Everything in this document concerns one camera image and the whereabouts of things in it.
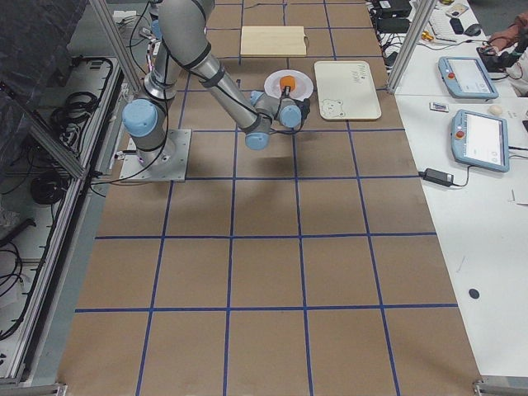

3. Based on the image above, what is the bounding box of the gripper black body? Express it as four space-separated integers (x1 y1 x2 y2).
279 88 291 108

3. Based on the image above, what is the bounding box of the orange fruit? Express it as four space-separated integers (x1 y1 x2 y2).
279 75 296 91

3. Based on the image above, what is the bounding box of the white round plate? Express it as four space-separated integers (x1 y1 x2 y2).
264 69 314 101

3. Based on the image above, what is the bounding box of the cream bear tray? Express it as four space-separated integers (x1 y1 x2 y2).
314 61 381 120

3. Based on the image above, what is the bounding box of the wooden cutting board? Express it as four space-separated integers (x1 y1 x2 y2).
240 26 307 58

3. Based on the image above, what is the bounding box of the gold cylinder tool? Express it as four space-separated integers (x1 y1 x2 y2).
421 31 435 42

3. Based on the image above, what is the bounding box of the small printed card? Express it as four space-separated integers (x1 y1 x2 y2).
429 102 450 113

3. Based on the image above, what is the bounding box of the white keyboard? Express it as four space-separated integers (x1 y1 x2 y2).
429 12 457 42

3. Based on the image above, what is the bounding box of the black power adapter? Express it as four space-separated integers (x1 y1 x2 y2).
418 168 454 187

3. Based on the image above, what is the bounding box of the teach pendant far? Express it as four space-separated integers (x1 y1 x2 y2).
437 57 499 100

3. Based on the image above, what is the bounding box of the teach pendant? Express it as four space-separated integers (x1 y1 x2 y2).
437 57 499 100
450 110 510 173

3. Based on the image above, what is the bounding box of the black computer mouse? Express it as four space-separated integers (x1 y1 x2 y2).
464 23 482 37

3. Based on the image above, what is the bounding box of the teach pendant near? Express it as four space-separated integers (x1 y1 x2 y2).
450 110 510 173

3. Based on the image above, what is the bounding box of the person at desk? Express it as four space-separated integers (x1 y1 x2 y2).
478 12 527 96

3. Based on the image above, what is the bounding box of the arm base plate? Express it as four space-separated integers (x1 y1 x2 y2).
119 129 192 183

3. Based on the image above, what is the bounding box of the aluminium frame post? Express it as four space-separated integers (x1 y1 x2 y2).
387 0 436 94

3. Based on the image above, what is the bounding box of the black cable bundle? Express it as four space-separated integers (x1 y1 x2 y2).
49 90 102 137

